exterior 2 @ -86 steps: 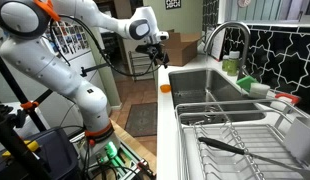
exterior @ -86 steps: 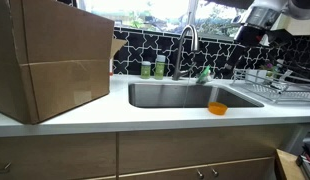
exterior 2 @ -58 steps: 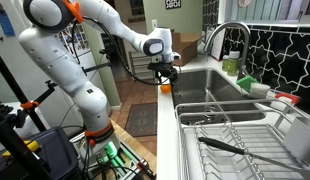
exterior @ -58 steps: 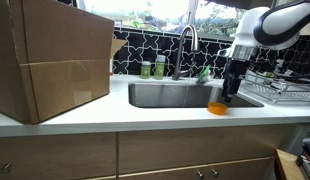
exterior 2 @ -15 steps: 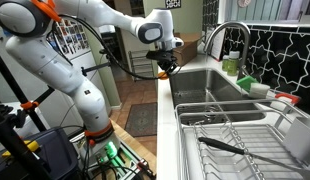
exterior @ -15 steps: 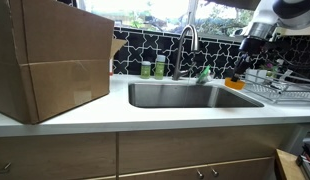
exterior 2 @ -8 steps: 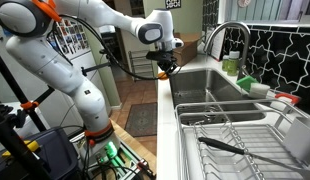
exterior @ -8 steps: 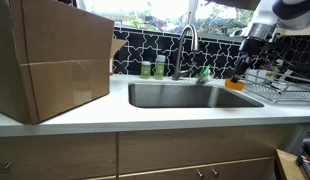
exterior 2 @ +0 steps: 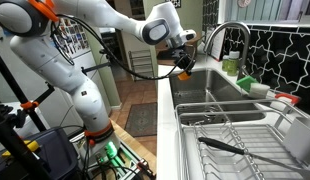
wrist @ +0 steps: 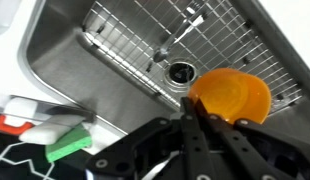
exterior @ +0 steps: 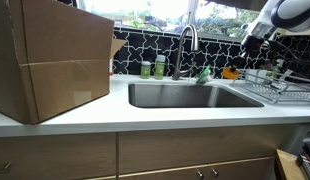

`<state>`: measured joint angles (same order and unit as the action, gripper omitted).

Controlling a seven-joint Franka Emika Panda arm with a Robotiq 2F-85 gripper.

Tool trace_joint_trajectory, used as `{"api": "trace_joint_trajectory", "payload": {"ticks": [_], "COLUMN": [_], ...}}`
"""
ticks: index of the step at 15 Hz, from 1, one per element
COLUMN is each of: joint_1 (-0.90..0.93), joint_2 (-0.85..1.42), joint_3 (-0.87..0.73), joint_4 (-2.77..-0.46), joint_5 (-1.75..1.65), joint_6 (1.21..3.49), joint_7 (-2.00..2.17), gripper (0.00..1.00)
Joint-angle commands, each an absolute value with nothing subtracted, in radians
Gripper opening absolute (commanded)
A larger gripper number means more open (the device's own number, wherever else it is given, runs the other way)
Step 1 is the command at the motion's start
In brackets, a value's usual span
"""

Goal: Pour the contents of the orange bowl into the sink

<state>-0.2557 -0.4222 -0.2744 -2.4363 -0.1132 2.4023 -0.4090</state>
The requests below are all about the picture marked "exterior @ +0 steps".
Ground small orange bowl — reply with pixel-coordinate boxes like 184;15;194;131
222;66;242;81

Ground green sponge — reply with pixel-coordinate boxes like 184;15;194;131
195;64;213;85

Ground metal drawer handle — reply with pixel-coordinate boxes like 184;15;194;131
0;161;12;176

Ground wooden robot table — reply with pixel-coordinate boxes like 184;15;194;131
273;148;308;180

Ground kitchen window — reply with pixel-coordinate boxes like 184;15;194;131
76;0;266;38

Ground metal wire dish rack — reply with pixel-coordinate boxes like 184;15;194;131
229;67;310;105

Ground brushed steel gooseneck faucet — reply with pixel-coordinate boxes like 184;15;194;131
171;24;200;82

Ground tall green soap bottle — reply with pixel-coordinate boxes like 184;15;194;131
153;54;167;81

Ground wooden cabinet door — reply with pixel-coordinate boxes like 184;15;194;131
117;156;277;180

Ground wooden cabinet drawer front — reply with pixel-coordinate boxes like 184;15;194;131
117;124;298;176
0;132;117;180

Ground brown cardboard box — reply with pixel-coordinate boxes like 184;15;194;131
0;0;128;126

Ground stainless steel sink basin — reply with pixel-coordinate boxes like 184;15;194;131
127;81;265;109

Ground short green soap bottle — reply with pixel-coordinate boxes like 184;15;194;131
140;60;152;80

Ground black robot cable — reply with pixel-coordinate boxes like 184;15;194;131
265;39;310;82

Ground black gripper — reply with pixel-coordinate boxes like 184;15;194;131
229;33;263;74

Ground white sponge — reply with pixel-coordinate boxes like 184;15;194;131
245;68;268;83

